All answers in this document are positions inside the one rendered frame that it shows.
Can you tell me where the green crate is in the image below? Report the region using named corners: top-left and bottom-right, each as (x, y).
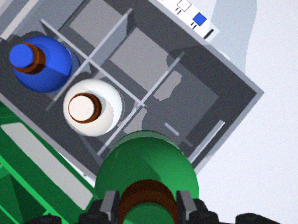
top-left (0, 101), bottom-right (94, 224)

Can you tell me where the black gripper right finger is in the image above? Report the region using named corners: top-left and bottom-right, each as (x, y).
top-left (176, 190), bottom-right (281, 224)

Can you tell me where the white bottle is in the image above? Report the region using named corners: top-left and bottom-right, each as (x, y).
top-left (63, 79), bottom-right (125, 137)

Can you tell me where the white paper pick list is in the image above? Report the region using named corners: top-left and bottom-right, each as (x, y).
top-left (159, 0), bottom-right (220, 42)

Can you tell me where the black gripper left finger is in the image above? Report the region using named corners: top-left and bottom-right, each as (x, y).
top-left (22, 191), bottom-right (120, 224)

